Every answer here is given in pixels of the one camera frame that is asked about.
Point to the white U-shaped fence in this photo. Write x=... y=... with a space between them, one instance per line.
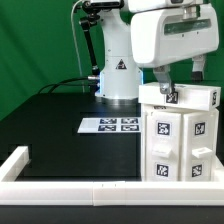
x=121 y=193

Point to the white block with markers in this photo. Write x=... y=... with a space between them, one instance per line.
x=194 y=97

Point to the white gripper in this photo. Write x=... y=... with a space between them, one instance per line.
x=162 y=37

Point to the white cabinet body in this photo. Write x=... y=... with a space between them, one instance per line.
x=145 y=111

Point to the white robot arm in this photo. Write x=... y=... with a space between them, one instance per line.
x=121 y=75

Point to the white marker base plate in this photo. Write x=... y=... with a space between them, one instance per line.
x=110 y=125

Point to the white door panel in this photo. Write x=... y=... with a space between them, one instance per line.
x=199 y=140
x=162 y=146

